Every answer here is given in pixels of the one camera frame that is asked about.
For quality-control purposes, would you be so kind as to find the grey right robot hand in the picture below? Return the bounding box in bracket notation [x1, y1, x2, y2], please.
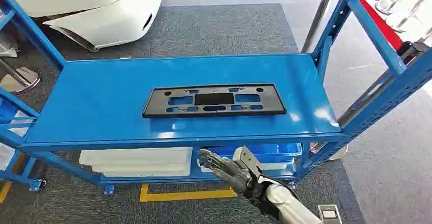
[197, 149, 253, 194]

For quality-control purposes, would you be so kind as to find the black licence plate frame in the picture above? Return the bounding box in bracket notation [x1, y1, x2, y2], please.
[142, 83, 287, 119]

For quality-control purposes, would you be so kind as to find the blue plastic bin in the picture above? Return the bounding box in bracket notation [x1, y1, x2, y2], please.
[206, 143, 303, 164]
[199, 161, 298, 179]

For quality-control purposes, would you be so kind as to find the yellow floor tape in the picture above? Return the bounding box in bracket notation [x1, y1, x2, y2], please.
[0, 153, 26, 205]
[139, 183, 238, 203]

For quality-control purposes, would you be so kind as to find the white plastic tray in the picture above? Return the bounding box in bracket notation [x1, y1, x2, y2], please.
[78, 147, 194, 166]
[91, 163, 193, 178]

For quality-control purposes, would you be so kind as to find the steel stanchion base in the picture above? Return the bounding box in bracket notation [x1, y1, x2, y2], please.
[0, 59, 42, 95]
[309, 143, 348, 161]

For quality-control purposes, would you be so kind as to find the grey carpet mat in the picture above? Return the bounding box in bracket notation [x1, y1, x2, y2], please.
[0, 3, 367, 224]

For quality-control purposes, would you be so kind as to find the blue metal shelf rack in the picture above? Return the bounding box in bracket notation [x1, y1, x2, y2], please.
[0, 0, 432, 196]
[0, 8, 48, 193]

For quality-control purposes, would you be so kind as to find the steel stanchion pole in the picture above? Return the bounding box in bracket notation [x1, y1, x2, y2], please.
[301, 0, 338, 54]

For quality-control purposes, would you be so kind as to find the white car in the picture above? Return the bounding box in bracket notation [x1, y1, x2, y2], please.
[0, 0, 165, 52]

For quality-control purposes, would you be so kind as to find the red barrier tape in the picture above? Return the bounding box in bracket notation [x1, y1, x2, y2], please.
[338, 0, 404, 51]

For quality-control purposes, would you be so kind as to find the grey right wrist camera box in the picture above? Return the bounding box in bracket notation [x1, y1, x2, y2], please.
[232, 146, 264, 180]

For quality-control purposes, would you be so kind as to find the pale grey switch box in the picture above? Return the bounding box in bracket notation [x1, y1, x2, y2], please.
[317, 204, 343, 224]

